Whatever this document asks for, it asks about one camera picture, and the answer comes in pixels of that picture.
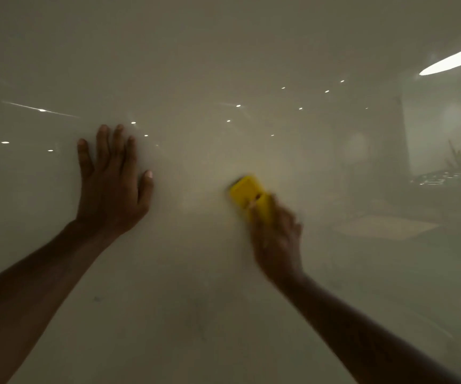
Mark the person's right hand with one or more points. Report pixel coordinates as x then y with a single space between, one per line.
278 247

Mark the person's left hand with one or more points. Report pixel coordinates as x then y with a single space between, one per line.
108 199

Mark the person's left little finger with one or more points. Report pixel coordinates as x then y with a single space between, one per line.
85 157

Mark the person's right fingers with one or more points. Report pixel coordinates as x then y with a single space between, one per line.
272 221

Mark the person's left middle finger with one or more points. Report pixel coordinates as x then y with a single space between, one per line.
117 145

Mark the person's left thumb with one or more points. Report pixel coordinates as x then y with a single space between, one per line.
146 191

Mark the yellow scraper block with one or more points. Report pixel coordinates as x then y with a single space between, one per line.
246 191

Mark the person's right forearm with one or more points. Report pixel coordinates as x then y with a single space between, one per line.
358 335

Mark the person's left forearm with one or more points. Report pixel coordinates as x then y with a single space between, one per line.
34 291

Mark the glossy white panel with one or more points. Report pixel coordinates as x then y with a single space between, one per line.
214 55

